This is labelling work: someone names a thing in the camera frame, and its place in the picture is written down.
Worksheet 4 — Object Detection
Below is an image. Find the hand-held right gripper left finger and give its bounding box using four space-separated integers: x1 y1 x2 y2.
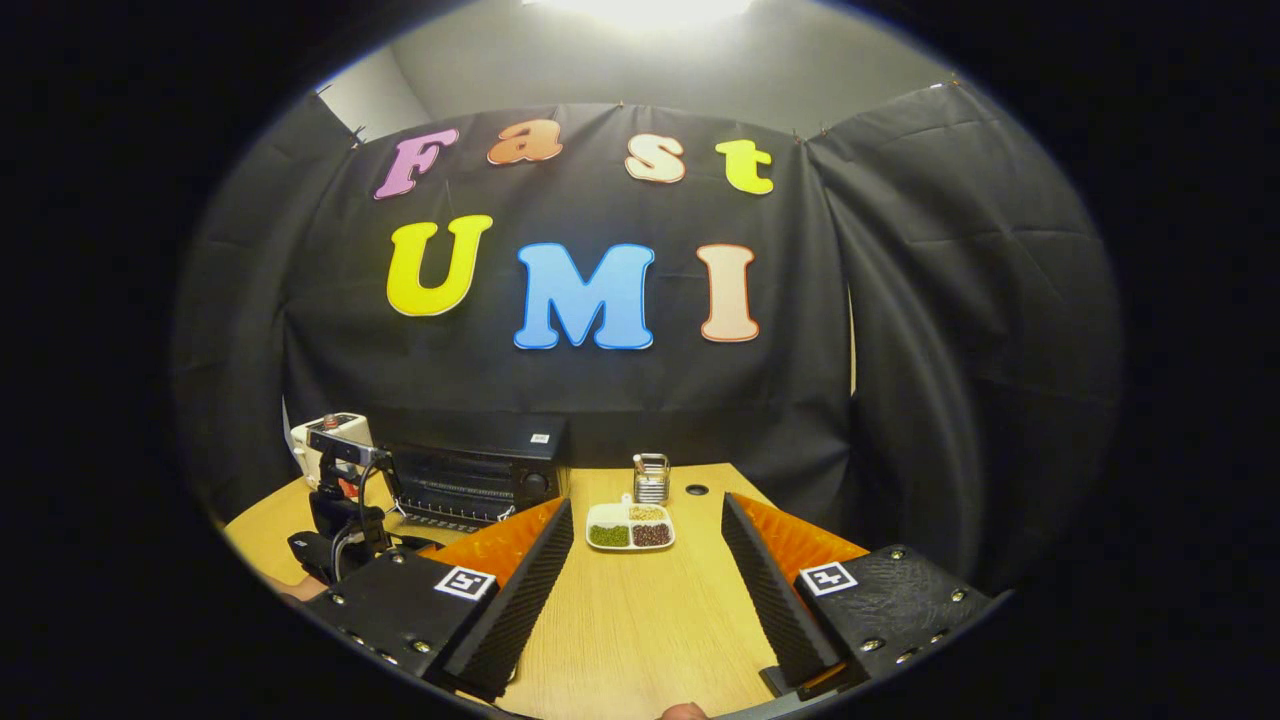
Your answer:
305 497 576 703

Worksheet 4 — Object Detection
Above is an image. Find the black electric oven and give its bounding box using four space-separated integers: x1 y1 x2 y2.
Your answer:
383 410 571 536

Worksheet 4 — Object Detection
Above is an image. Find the white divided dish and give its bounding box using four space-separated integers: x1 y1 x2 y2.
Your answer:
585 493 676 553

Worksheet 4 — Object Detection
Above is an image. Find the white toaster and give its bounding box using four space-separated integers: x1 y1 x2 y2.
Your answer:
289 412 374 491

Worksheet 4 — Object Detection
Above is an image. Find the metal wire holder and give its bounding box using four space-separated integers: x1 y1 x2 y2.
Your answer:
633 453 671 505

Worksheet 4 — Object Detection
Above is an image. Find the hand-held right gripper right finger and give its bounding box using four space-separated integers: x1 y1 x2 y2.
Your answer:
720 492 996 701

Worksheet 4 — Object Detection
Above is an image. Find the black backdrop cloth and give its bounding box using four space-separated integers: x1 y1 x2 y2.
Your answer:
170 80 1126 591

